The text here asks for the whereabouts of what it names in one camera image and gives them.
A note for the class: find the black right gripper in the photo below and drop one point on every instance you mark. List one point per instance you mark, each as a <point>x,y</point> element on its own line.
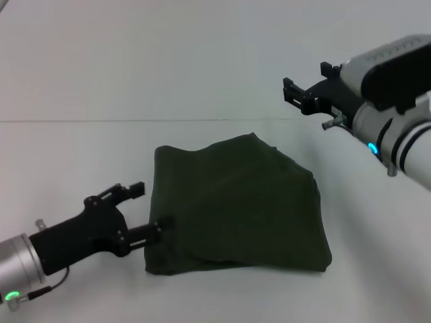
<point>333,96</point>

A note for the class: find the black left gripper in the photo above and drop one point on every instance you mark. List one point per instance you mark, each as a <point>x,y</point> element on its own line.
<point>84,232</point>

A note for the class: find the dark green shirt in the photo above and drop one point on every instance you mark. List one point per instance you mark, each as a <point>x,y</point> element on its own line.
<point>235,208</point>

